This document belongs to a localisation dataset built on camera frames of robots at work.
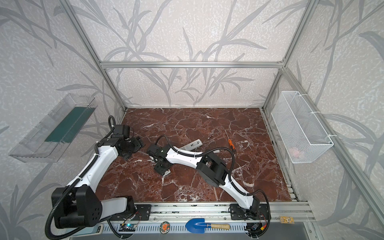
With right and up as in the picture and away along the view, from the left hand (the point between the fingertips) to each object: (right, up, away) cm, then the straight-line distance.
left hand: (141, 142), depth 85 cm
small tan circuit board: (+76, -35, -14) cm, 85 cm away
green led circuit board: (-1, -39, -14) cm, 42 cm away
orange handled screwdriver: (+55, -4, +11) cm, 56 cm away
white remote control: (+29, -4, +11) cm, 31 cm away
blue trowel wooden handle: (+34, -38, -15) cm, 53 cm away
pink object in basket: (+81, -3, -13) cm, 82 cm away
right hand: (+12, -14, +5) cm, 19 cm away
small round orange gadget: (+18, -38, -16) cm, 45 cm away
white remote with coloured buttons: (+16, -16, -6) cm, 23 cm away
